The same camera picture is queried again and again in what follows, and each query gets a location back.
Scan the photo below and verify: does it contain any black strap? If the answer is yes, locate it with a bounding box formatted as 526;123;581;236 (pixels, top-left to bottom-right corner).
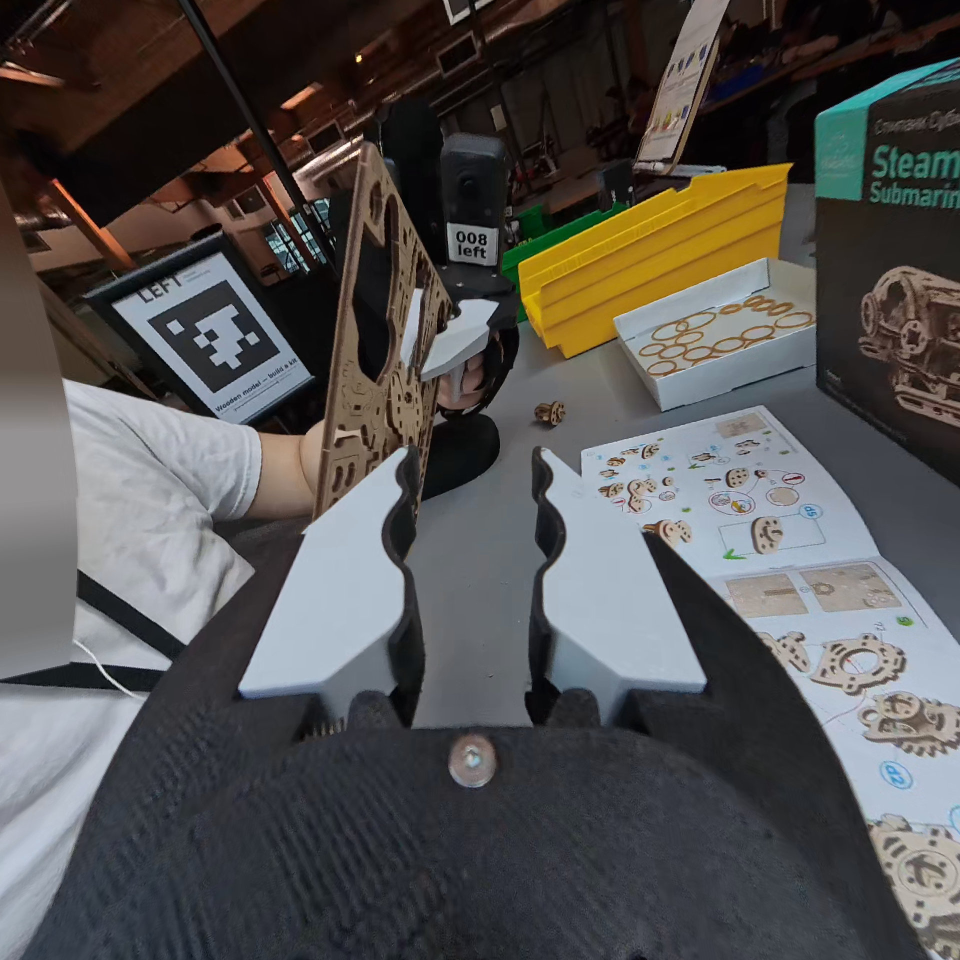
0;570;187;693

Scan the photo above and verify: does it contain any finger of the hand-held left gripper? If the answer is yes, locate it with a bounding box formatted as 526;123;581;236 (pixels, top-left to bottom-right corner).
418;300;500;384
399;289;427;370

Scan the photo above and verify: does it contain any green plastic bin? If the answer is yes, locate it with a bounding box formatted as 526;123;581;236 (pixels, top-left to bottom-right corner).
501;202;631;282

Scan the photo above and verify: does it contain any white instruction booklet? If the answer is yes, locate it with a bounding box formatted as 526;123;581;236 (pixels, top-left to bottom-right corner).
581;405;960;960

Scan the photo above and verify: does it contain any wooden model parts sheet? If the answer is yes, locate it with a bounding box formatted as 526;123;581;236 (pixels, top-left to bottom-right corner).
311;141;455;522

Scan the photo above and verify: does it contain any yellow plastic bin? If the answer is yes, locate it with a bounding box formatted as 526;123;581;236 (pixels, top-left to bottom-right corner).
517;162;795;360

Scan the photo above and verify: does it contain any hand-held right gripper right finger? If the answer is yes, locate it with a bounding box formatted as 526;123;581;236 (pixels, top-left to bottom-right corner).
527;446;709;727

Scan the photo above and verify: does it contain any person's left forearm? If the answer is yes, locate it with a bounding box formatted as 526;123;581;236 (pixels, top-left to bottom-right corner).
247;420;325;519

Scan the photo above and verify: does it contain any group of rubber bands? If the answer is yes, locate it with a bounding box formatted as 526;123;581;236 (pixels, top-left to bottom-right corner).
637;294;816;378

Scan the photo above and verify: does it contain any white cardboard tray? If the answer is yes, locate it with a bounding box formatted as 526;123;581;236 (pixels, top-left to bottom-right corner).
613;257;819;412

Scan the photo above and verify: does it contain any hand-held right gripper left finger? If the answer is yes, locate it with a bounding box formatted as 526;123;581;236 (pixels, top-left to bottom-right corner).
237;444;427;729

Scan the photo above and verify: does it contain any black framed marker sign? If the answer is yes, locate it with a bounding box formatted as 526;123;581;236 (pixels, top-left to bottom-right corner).
84;231;316;427

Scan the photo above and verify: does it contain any white instruction poster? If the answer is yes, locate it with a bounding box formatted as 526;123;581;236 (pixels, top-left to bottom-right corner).
633;0;732;175

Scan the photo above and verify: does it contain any black model kit box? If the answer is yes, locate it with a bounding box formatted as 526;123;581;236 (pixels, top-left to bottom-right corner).
813;56;960;466

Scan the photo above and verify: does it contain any person's left hand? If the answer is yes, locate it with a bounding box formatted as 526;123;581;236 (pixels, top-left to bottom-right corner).
439;358;486;411

